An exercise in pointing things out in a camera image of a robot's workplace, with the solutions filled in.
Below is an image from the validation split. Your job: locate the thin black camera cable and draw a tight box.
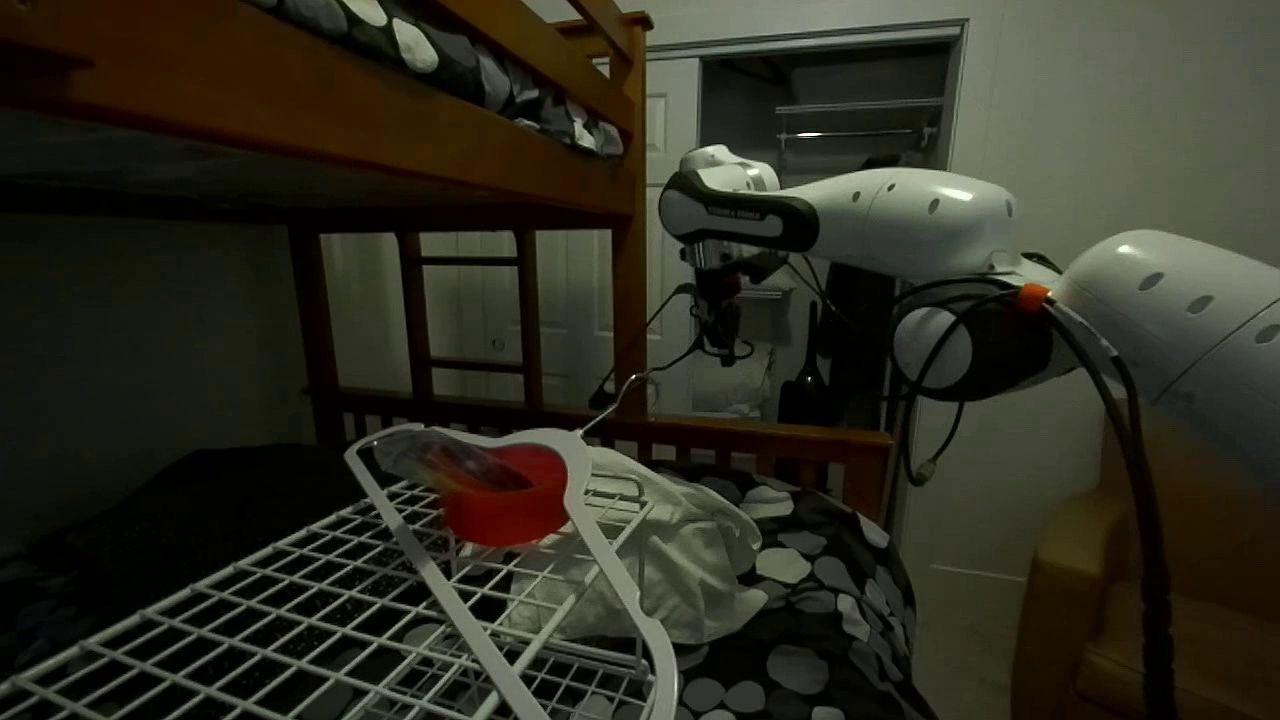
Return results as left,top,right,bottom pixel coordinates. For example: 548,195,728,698
585,280,708,415

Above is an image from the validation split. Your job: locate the yellow-brown armchair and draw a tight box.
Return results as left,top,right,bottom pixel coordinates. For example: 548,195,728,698
1009,436,1280,720

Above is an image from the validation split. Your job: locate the black grey-dotted bedspread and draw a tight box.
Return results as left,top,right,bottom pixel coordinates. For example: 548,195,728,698
662,462,935,720

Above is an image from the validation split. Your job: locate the dark plain blanket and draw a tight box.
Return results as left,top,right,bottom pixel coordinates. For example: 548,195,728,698
0,440,392,672

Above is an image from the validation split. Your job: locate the black hanging garment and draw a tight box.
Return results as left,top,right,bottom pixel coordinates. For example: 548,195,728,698
776,254,910,430

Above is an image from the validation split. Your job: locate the brown wooden bunk bed frame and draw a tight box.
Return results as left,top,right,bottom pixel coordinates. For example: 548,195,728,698
0,0,898,523

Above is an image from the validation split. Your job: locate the white plastic clothes hanger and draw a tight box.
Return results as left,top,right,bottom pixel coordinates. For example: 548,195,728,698
339,371,682,720

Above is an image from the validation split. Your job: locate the dotted bunk mattress cover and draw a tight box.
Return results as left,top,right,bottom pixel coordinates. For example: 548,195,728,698
242,0,633,164

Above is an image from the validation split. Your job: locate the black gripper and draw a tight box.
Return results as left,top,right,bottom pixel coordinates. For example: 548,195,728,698
682,239,788,366

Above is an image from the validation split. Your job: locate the white closet door frame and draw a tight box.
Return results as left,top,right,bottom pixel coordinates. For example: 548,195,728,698
642,14,971,444

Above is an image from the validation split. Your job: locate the white crumpled cloth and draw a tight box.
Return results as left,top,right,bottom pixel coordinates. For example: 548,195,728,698
513,436,769,652

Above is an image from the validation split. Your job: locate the clear plastic bag with item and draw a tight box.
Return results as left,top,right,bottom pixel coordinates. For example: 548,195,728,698
372,424,536,496

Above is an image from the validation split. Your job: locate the red bowl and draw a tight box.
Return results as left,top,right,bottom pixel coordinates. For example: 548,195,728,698
419,444,570,551

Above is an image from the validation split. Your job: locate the white closet shelf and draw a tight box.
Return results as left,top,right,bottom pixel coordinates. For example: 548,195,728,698
773,90,949,151

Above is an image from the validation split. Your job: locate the white wire rack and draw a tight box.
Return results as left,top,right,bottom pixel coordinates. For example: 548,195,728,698
0,456,662,720

